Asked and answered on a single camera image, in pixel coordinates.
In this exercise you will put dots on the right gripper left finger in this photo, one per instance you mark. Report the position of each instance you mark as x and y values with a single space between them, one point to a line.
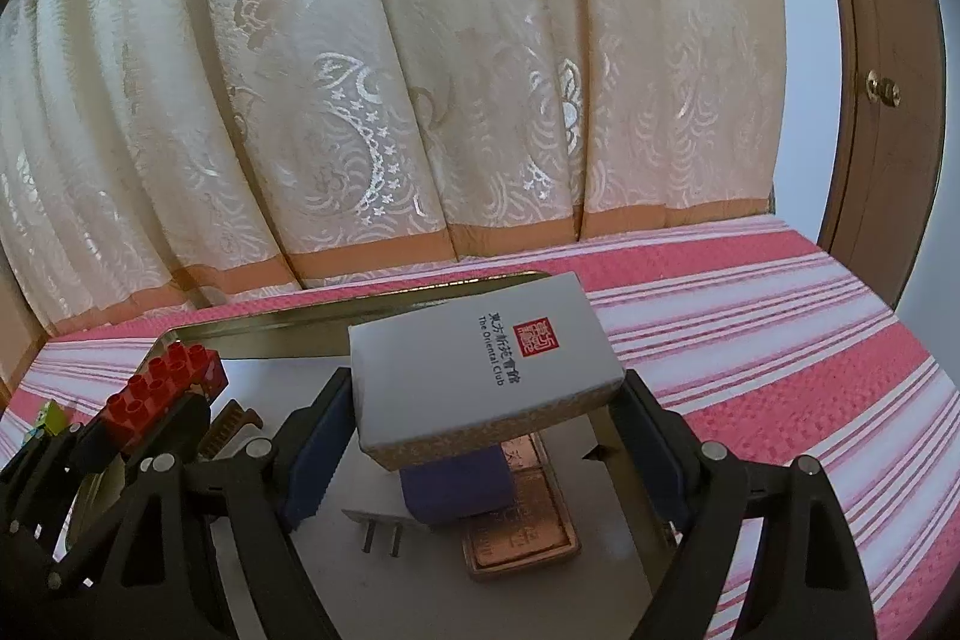
148 567

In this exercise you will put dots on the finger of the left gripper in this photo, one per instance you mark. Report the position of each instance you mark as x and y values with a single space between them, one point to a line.
97 437

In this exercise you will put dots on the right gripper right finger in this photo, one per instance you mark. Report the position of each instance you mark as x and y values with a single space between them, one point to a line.
779 525

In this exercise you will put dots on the green toy brick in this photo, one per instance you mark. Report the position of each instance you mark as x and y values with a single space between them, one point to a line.
50 420

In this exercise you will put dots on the red toy brick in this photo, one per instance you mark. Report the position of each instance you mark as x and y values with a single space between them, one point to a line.
149 396

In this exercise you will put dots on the brown wooden comb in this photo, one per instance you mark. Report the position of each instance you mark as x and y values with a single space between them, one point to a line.
226 425

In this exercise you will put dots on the white charger plug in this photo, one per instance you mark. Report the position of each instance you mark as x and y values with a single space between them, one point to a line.
373 521

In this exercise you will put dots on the copper engraved tin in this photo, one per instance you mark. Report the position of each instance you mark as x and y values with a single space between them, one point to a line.
535 531

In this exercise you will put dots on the purple cube block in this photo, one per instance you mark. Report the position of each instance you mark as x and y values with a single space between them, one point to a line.
459 487

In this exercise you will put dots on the white cork-sided box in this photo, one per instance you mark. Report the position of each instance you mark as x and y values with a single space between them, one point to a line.
470 373

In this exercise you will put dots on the white paper tray liner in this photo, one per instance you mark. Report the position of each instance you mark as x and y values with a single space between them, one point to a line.
415 584

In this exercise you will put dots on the red white striped tablecloth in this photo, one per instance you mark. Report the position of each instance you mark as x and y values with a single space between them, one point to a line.
763 342

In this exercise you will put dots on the gold metal tin tray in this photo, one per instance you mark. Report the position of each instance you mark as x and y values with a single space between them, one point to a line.
274 384

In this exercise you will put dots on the cream floral curtain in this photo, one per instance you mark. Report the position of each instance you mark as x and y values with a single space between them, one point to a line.
165 155

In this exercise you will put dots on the brown wooden door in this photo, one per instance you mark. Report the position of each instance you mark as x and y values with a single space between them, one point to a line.
887 160

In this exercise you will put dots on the brass door knob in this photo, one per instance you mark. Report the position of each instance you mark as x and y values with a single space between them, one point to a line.
882 90

